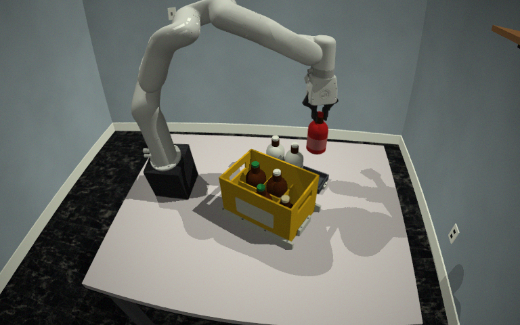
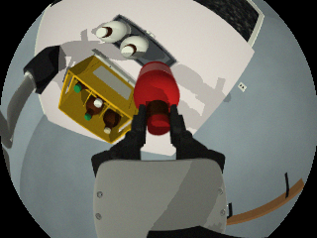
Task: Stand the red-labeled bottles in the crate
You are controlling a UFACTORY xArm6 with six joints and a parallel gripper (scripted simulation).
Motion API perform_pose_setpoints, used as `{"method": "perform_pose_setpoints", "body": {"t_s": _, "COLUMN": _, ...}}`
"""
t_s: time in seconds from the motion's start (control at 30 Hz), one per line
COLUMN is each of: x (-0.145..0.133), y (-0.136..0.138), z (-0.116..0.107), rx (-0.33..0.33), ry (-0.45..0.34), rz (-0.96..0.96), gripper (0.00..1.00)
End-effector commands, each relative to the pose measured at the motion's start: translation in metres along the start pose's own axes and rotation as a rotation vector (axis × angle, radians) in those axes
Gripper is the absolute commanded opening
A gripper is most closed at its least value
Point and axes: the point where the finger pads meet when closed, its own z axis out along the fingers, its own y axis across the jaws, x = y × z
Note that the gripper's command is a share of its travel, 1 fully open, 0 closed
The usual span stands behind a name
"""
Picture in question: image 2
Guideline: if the red bottle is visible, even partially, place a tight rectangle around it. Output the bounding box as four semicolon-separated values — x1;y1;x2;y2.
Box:
133;61;180;136

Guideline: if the white bottle with grey label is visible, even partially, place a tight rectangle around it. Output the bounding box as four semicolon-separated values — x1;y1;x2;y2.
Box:
96;21;131;44
120;36;149;60

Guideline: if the yellow crate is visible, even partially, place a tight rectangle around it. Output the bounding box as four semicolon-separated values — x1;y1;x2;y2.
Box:
58;55;139;144

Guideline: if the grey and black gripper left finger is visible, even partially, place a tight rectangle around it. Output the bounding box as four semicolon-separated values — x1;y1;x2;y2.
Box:
91;104;147;178

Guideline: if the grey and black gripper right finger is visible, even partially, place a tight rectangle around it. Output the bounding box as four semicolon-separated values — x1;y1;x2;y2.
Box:
169;104;225;173

